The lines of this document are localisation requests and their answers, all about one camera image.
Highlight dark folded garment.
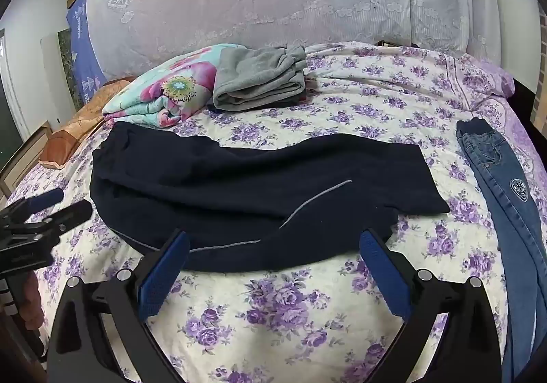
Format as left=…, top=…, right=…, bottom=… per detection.
left=239, top=93, right=306, bottom=111

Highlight wall picture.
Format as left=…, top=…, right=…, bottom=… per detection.
left=57, top=26, right=84, bottom=110

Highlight blue jeans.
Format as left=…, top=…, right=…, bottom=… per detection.
left=455, top=118, right=547, bottom=383

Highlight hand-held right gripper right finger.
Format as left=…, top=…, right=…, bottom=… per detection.
left=359, top=229, right=503, bottom=383

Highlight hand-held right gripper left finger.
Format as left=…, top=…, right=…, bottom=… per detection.
left=45, top=229, right=191, bottom=383

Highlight purple floral bedsheet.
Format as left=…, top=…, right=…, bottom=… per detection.
left=0, top=41, right=547, bottom=383

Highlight person's left hand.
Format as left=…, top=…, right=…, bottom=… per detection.
left=17, top=276, right=47, bottom=360

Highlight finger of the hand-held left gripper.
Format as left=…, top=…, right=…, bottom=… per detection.
left=26, top=200, right=94, bottom=235
left=0, top=189, right=65, bottom=223

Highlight grey folded pants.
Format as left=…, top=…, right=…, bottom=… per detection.
left=212, top=44, right=307, bottom=112

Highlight orange brown pillow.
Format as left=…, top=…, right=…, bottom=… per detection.
left=39, top=78, right=135, bottom=170

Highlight blue pillow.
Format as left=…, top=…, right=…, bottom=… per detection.
left=66, top=0, right=107, bottom=106

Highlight dark navy pants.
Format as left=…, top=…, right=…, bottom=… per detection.
left=90, top=122, right=451, bottom=273

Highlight floral folded blanket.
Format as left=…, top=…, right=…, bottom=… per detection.
left=102, top=43, right=240, bottom=128

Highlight wooden bedside furniture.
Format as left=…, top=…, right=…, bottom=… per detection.
left=0, top=120, right=52, bottom=200

